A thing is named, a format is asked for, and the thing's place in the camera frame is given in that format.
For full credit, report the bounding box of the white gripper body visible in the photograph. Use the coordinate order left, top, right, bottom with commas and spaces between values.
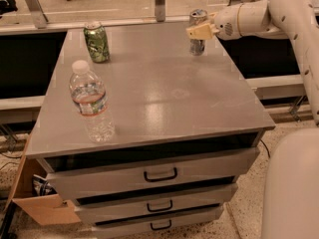
214, 5, 240, 40

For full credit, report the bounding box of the silver blue redbull can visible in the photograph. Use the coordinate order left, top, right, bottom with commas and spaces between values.
189, 9, 207, 56

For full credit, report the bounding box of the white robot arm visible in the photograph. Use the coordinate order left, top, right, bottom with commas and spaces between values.
186, 0, 319, 239

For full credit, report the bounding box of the green soda can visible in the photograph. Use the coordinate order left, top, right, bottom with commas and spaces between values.
84, 21, 110, 63

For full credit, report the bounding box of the grey drawer cabinet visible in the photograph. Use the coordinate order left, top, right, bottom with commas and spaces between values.
25, 19, 276, 239

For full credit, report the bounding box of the clear plastic water bottle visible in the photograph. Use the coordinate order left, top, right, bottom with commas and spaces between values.
69, 60, 115, 143

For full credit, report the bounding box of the middle grey drawer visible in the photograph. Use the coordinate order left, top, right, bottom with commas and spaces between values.
75, 183, 237, 223

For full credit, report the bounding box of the grey drawer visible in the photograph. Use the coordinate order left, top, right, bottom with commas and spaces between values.
92, 204, 223, 239
75, 183, 237, 223
47, 147, 259, 202

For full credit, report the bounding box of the bottom grey drawer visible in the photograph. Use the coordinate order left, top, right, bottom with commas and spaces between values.
92, 204, 223, 239

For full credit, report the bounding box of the top grey drawer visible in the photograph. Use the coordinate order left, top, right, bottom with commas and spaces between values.
47, 147, 259, 202

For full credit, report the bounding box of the crumpled bag in box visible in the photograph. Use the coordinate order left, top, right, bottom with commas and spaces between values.
32, 174, 56, 196

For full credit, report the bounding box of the brown cardboard box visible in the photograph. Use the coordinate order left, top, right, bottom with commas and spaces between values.
5, 145, 80, 226

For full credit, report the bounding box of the black floor cable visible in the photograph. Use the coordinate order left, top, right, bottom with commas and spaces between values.
259, 138, 271, 159

